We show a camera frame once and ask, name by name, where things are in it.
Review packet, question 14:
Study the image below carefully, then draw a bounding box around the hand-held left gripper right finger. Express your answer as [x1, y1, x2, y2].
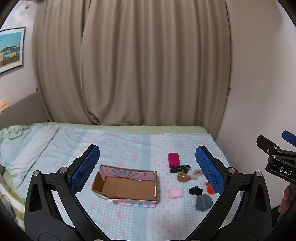
[187, 146, 272, 241]

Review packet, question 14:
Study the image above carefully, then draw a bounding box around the crumpled green cloth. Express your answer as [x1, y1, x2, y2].
[0, 125, 33, 142]

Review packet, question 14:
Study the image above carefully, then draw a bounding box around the light blue printed pillow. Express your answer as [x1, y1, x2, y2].
[0, 124, 60, 179]

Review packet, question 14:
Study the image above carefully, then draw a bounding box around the green striped cloth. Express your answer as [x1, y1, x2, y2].
[0, 173, 26, 231]

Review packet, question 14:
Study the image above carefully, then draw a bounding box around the black scrunchie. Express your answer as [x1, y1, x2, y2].
[188, 186, 204, 196]

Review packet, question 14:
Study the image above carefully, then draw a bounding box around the cardboard box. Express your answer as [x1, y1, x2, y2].
[92, 164, 161, 209]

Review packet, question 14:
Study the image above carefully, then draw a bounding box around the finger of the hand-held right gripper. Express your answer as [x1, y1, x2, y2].
[282, 130, 296, 147]
[256, 135, 282, 156]

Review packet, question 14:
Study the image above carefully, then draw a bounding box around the beige curtain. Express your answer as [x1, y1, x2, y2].
[32, 0, 232, 127]

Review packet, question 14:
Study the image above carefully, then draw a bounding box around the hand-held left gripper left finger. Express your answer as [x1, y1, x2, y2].
[24, 144, 109, 241]

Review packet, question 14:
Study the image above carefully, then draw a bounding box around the light blue printed blanket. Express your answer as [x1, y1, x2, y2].
[0, 124, 242, 241]

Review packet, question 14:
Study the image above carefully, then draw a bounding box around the green bed sheet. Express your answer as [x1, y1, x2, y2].
[46, 121, 209, 135]

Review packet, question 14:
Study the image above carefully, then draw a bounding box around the grey knit sock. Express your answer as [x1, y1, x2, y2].
[195, 194, 214, 211]

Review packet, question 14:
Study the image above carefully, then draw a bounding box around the grey upholstered headboard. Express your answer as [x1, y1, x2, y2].
[0, 91, 49, 131]

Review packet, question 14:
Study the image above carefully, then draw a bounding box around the dark patterned scrunchie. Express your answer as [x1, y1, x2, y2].
[170, 164, 192, 174]

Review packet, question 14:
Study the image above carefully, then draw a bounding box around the pale pink sock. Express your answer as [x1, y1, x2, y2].
[190, 169, 204, 180]

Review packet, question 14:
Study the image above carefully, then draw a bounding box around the light pink sponge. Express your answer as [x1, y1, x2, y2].
[168, 188, 183, 199]

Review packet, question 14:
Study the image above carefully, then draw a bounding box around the framed wall poster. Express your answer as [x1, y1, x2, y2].
[0, 27, 26, 75]

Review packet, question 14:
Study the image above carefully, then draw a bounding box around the person's right hand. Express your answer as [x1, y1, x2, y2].
[281, 185, 293, 210]

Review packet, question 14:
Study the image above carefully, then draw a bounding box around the orange plush ball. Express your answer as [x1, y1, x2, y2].
[204, 181, 216, 194]

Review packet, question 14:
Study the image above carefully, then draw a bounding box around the magenta sponge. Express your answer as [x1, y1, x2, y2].
[168, 152, 180, 168]

